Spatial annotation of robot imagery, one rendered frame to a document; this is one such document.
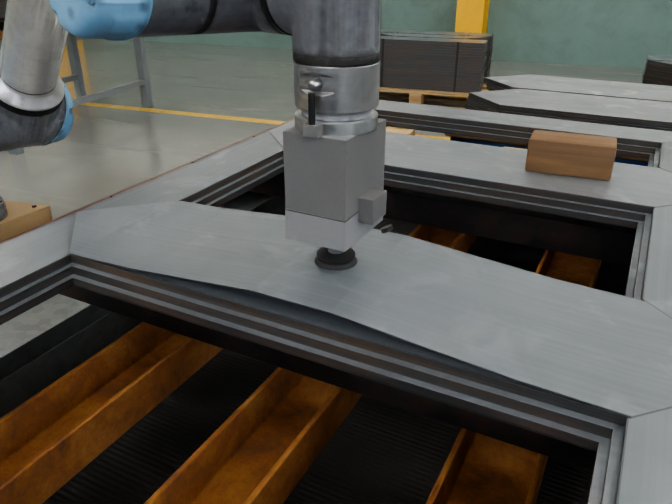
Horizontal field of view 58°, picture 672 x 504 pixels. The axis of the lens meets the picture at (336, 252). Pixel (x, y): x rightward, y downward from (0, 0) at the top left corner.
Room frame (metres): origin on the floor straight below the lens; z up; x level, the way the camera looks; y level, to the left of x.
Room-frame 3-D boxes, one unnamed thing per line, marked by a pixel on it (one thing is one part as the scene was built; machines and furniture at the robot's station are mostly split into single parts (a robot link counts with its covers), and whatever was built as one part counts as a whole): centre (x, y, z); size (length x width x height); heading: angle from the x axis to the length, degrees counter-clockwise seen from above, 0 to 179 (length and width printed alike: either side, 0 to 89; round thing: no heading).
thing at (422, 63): (5.33, -0.77, 0.26); 1.20 x 0.80 x 0.53; 71
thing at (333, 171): (0.53, -0.01, 0.95); 0.10 x 0.09 x 0.16; 62
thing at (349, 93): (0.54, 0.00, 1.03); 0.08 x 0.08 x 0.05
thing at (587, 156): (0.88, -0.35, 0.87); 0.12 x 0.06 x 0.05; 67
